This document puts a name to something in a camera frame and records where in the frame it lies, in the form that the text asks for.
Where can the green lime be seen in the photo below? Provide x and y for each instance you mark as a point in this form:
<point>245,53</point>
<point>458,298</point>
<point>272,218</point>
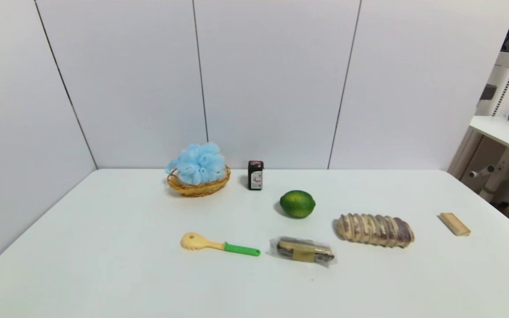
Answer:
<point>298,203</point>

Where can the yellow woven plastic basket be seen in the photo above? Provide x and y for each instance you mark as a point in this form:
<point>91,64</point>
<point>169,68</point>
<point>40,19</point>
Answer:
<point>198,187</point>

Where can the small black drink carton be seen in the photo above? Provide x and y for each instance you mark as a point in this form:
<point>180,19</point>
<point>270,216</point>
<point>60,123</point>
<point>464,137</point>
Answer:
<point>255,175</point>

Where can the blue mesh bath loofah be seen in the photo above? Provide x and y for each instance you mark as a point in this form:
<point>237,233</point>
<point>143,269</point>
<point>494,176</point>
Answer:
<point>198,162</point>

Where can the small wooden block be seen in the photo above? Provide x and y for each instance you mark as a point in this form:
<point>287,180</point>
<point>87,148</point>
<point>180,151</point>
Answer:
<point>454,224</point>

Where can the white pegboard panel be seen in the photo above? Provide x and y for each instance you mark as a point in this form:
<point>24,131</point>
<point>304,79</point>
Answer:
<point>508,88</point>

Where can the clear-wrapped brown snack packet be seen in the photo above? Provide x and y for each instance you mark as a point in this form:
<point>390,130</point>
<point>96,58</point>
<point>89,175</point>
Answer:
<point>303,251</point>

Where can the braided brown bread loaf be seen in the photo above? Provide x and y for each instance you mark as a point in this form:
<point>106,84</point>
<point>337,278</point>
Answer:
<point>374,229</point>

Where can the white side desk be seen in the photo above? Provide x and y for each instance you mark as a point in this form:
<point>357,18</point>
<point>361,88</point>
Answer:
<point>502,150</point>

